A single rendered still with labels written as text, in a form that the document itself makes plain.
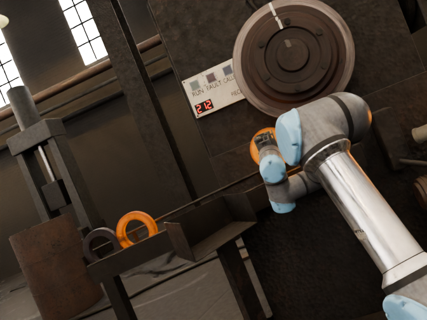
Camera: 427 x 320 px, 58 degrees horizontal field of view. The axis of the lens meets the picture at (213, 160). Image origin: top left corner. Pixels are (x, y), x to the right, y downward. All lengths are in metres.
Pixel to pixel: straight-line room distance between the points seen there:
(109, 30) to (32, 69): 4.97
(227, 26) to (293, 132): 1.04
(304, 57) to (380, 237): 0.87
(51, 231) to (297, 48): 2.91
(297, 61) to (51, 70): 7.99
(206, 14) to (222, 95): 0.37
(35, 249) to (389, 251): 3.37
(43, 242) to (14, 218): 6.17
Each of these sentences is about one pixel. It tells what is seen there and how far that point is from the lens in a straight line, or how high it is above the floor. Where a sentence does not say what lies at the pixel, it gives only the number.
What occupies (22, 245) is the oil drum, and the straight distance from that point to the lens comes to 3.90.
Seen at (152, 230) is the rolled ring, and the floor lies 0.67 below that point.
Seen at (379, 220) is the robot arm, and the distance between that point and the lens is 0.79.
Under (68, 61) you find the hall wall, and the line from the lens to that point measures 9.01.
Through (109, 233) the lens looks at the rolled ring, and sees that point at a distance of 1.84.
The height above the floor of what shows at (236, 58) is 1.21.
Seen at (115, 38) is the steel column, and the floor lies 2.47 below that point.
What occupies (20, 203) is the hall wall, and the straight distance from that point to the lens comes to 9.81.
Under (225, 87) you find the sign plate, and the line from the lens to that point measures 1.73.
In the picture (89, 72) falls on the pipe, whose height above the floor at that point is 3.18.
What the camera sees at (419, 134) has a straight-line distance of 1.58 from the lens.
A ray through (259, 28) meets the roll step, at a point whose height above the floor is 1.27.
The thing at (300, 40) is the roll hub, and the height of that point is 1.15.
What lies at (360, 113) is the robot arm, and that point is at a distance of 0.90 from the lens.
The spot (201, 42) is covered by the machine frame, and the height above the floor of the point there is 1.37.
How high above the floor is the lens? 0.89
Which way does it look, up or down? 1 degrees down
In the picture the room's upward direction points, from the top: 22 degrees counter-clockwise
